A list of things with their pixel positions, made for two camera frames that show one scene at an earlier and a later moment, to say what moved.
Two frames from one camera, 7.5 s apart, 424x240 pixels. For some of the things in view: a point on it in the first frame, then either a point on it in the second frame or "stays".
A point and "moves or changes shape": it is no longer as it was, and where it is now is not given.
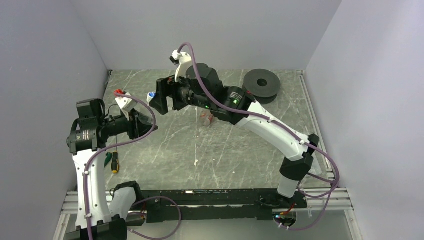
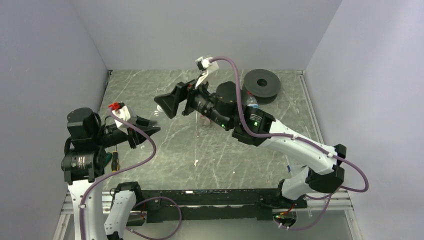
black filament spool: (262, 85) stays
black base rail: (255, 204) stays
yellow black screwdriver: (115, 164) stays
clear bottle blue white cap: (151, 95) moves or changes shape
